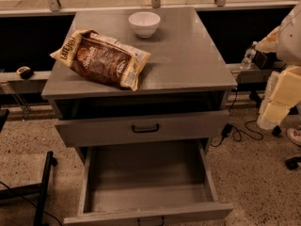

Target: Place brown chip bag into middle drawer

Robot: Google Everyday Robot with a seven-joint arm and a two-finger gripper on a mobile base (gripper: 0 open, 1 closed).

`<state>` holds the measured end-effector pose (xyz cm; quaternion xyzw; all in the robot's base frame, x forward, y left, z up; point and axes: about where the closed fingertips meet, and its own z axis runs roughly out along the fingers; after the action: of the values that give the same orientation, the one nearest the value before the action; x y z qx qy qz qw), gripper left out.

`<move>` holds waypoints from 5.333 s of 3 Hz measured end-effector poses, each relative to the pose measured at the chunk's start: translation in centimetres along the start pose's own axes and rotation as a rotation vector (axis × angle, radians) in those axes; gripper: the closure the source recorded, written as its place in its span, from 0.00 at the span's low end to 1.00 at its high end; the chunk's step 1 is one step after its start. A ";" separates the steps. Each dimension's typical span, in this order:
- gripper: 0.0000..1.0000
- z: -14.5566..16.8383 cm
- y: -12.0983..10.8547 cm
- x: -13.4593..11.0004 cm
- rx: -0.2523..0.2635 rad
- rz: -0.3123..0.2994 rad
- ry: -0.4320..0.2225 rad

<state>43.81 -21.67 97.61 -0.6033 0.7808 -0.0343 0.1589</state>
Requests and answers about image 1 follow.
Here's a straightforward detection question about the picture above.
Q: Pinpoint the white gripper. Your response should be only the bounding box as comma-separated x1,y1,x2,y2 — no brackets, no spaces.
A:
257,66,301,130

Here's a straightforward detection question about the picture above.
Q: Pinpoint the brown Late July chip bag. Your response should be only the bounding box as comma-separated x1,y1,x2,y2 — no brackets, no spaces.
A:
51,29,151,90

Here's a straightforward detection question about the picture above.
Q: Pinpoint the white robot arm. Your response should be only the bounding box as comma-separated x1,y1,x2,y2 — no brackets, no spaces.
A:
256,2,301,130

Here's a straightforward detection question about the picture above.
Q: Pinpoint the grey middle drawer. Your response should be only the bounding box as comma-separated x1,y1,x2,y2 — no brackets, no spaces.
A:
55,110,229,147

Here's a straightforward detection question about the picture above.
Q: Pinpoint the grey drawer cabinet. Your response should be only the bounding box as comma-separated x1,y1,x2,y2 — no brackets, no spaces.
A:
42,8,236,149

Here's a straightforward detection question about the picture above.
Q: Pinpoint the grey open bottom drawer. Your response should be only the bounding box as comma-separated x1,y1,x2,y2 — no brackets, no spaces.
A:
64,140,233,226

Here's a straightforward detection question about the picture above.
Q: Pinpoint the white sneaker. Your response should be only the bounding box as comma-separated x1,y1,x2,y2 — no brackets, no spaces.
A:
287,128,301,146

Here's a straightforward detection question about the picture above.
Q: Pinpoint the black box on ledge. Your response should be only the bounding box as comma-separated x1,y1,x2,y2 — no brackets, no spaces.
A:
254,52,277,70

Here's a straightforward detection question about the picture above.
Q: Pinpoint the clear water bottle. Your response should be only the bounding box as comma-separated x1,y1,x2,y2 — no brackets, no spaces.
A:
240,41,257,70

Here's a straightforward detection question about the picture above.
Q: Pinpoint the black power adapter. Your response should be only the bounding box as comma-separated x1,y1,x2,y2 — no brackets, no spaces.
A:
222,123,233,137

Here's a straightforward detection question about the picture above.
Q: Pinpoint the black chair caster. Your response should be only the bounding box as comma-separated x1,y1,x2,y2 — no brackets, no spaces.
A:
285,156,301,170

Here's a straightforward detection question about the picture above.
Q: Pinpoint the white ceramic bowl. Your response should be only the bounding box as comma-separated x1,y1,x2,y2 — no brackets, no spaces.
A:
128,11,161,38

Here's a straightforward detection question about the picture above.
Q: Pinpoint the black tape measure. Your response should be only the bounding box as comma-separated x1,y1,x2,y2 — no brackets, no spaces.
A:
17,66,34,79

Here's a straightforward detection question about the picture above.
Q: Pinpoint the black metal stand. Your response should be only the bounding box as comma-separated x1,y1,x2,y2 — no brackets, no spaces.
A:
0,108,58,226

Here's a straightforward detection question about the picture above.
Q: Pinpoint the black middle drawer handle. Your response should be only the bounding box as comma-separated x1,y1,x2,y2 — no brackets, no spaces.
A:
132,123,160,134

